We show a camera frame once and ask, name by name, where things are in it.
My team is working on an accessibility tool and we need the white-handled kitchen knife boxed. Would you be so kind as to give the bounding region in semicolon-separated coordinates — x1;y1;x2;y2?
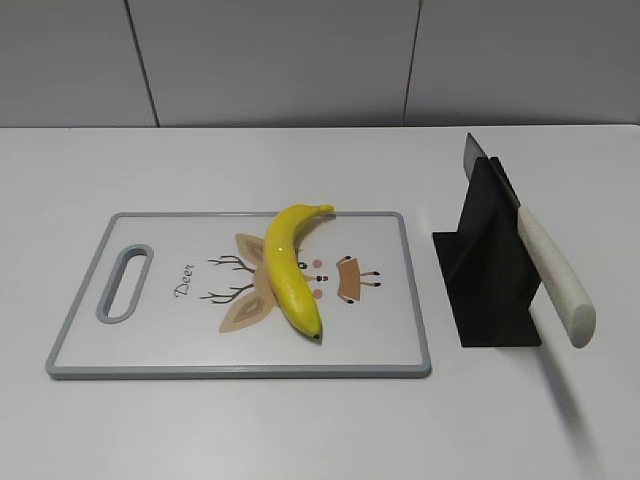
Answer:
489;160;596;349

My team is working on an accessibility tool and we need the yellow plastic banana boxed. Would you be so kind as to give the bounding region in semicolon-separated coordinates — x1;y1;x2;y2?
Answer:
264;204;334;342

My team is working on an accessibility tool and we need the black knife stand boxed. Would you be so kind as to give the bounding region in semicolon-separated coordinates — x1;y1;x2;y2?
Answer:
432;157;542;348

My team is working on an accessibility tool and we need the white deer cutting board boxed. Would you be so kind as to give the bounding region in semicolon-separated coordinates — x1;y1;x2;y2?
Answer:
46;211;432;380

